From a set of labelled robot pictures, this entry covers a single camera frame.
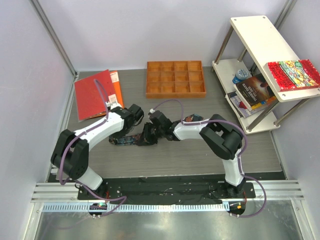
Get left aluminium frame post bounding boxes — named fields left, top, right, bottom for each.
left=29, top=0, right=78, bottom=78

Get white two-tier shelf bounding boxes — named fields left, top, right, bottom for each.
left=212, top=15, right=320, bottom=134

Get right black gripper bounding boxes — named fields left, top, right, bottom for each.
left=137, top=122, right=165, bottom=146

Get red colourful book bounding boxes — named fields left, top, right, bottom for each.
left=267, top=59, right=320, bottom=92

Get orange notebook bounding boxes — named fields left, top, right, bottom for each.
left=100, top=69, right=125, bottom=108

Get aluminium frame post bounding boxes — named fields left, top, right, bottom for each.
left=29, top=0, right=78, bottom=78
left=273, top=0, right=297, bottom=30

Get red folder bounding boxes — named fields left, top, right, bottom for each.
left=74, top=72, right=107, bottom=121

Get blue lidded jar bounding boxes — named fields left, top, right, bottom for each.
left=232, top=69, right=252, bottom=84

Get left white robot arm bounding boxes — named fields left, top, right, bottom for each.
left=50, top=103, right=144, bottom=200

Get floral navy necktie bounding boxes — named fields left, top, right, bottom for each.
left=108, top=114, right=204, bottom=146

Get bottom stacked books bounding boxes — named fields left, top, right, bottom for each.
left=226, top=91, right=276, bottom=118

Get orange wooden compartment tray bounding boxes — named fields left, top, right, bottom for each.
left=145, top=60, right=207, bottom=99

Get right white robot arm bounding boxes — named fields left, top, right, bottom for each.
left=136, top=109, right=246, bottom=198

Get right aluminium frame post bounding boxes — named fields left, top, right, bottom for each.
left=273, top=0, right=297, bottom=30

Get dark brown book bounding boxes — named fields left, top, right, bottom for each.
left=233, top=73, right=276, bottom=110

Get slotted white cable duct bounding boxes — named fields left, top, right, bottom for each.
left=42, top=202, right=230, bottom=213

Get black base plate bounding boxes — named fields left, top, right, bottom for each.
left=77, top=174, right=257, bottom=205

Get aluminium rail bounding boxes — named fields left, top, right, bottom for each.
left=31, top=180, right=304, bottom=203

